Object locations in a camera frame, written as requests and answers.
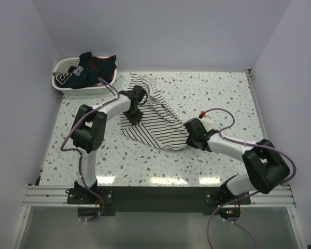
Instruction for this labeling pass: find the black white striped tank top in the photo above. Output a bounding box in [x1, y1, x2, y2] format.
[120, 74, 189, 152]

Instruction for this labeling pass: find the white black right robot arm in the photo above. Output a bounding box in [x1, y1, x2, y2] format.
[184, 118, 291, 205]

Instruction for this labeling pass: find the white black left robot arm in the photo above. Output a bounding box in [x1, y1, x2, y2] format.
[61, 85, 148, 204]

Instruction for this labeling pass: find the navy maroon tank top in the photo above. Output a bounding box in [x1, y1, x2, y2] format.
[53, 52, 117, 89]

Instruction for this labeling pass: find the white plastic laundry basket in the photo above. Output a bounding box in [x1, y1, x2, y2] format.
[51, 57, 109, 96]

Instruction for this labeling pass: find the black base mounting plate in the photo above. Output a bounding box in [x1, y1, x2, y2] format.
[65, 186, 248, 217]

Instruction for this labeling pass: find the aluminium right side rail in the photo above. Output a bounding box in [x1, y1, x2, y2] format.
[244, 69, 268, 139]

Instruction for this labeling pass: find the aluminium rail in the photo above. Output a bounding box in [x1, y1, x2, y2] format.
[22, 186, 296, 208]
[244, 69, 268, 139]

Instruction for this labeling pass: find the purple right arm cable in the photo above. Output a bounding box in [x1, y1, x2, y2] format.
[202, 108, 299, 249]

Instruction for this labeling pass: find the aluminium front rail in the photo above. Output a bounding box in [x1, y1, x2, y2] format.
[22, 186, 296, 208]

